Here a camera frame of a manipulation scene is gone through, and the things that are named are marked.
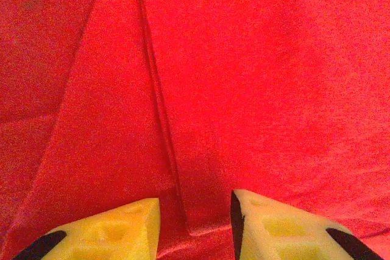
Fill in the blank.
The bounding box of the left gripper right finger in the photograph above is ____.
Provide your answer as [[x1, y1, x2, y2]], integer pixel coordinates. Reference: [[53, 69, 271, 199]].
[[230, 189, 385, 260]]

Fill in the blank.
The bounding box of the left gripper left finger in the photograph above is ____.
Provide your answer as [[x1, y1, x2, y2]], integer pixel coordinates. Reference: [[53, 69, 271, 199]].
[[12, 197, 161, 260]]

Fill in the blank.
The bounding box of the red t-shirt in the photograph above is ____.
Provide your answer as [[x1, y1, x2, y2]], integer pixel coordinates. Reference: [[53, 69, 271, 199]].
[[0, 0, 390, 260]]

